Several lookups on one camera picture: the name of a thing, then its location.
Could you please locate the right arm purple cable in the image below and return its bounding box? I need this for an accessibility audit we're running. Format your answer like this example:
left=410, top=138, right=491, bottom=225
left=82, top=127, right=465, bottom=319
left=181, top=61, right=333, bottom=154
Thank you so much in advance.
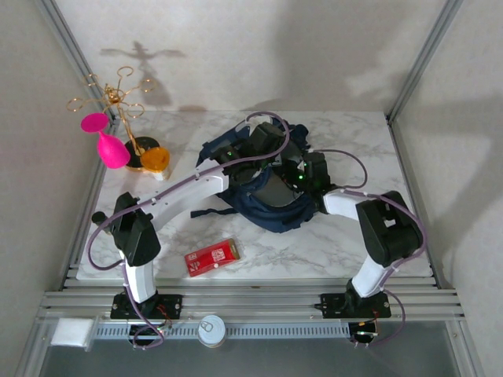
left=314, top=148, right=428, bottom=349

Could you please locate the grey slotted cable duct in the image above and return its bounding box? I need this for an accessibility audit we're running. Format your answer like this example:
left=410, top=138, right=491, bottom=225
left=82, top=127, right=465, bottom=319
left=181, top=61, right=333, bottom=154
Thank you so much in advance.
left=94, top=320, right=351, bottom=341

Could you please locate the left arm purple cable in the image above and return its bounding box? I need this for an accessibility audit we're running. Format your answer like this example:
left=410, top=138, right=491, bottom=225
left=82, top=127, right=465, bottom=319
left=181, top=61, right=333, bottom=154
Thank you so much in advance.
left=86, top=112, right=292, bottom=350

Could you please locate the silver tin can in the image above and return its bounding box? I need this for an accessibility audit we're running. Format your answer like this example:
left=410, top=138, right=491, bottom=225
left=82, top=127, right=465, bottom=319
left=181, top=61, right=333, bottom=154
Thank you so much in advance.
left=197, top=315, right=226, bottom=347

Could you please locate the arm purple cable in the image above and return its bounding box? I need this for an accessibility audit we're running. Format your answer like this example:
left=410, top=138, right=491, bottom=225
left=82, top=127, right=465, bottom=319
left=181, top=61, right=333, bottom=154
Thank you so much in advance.
left=86, top=112, right=292, bottom=350
left=314, top=148, right=428, bottom=349

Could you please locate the aluminium frame post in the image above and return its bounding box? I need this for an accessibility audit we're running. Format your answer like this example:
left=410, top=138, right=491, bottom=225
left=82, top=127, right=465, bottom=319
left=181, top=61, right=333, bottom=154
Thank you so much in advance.
left=37, top=0, right=121, bottom=121
left=386, top=0, right=465, bottom=123

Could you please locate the gold wire glass rack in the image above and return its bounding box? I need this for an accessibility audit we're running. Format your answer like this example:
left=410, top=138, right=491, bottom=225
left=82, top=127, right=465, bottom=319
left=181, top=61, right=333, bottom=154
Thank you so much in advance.
left=65, top=66, right=160, bottom=170

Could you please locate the red carton box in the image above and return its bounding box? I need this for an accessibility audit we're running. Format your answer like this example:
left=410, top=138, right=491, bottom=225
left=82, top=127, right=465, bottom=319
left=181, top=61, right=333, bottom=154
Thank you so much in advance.
left=184, top=241, right=241, bottom=278

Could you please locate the white foam block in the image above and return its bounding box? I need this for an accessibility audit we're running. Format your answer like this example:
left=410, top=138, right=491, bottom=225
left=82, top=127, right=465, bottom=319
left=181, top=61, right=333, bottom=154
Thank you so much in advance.
left=50, top=318, right=95, bottom=349

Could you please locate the aluminium frame rail base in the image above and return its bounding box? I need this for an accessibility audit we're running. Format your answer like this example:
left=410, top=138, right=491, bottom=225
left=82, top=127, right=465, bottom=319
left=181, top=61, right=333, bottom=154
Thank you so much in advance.
left=37, top=266, right=467, bottom=324

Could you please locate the orange translucent cup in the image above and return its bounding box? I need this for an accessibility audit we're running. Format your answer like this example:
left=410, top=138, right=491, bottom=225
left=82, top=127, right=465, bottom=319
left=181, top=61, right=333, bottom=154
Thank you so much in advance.
left=140, top=145, right=172, bottom=181

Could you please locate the pink goblet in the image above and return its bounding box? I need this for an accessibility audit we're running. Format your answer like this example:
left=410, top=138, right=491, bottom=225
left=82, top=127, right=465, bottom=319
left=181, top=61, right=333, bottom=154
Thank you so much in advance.
left=81, top=112, right=131, bottom=170

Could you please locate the navy blue backpack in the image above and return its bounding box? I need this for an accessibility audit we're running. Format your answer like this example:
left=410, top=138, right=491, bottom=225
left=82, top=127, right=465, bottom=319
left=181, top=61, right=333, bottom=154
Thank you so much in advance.
left=191, top=119, right=329, bottom=235

